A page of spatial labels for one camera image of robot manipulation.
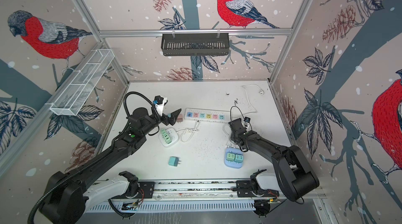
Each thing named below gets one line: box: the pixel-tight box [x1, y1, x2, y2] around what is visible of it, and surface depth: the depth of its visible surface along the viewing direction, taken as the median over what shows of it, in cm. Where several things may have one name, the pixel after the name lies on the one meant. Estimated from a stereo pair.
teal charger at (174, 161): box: [168, 156, 182, 167], surface depth 83 cm
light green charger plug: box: [163, 133, 172, 144], surface depth 86 cm
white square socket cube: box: [158, 127, 179, 148], surface depth 90 cm
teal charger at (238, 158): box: [234, 153, 244, 163], surface depth 78 cm
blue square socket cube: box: [224, 147, 244, 170], surface depth 81 cm
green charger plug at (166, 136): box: [160, 128, 172, 142], surface depth 86 cm
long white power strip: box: [184, 107, 231, 123], surface depth 100 cm
